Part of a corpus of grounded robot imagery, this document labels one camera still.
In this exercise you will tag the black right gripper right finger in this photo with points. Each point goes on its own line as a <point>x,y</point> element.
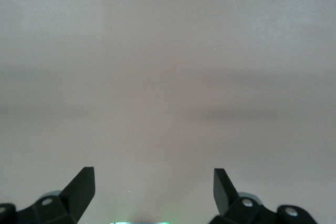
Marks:
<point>228,200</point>

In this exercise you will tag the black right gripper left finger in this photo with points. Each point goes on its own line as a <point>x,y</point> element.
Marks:
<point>76,195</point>

